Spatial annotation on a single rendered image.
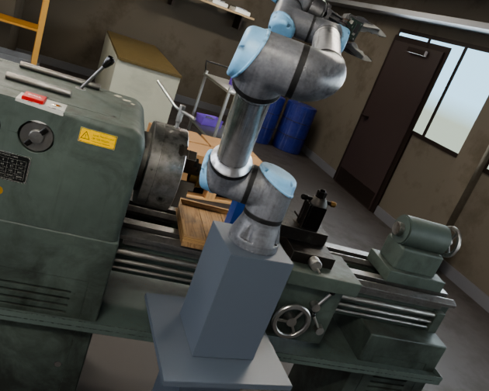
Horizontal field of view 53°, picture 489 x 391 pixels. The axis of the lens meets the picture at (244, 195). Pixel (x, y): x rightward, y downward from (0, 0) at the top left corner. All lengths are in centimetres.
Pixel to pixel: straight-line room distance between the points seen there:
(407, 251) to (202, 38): 694
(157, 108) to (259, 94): 522
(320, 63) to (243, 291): 68
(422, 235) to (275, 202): 105
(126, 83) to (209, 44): 291
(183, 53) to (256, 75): 766
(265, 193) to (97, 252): 66
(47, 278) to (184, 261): 48
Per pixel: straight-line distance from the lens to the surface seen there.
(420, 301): 230
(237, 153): 123
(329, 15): 150
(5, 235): 173
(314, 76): 102
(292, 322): 194
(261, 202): 134
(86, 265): 174
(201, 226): 195
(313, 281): 185
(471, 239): 543
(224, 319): 144
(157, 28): 855
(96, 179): 160
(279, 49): 103
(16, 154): 161
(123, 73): 611
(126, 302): 200
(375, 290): 216
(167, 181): 171
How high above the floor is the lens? 167
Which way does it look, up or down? 19 degrees down
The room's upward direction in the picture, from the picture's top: 21 degrees clockwise
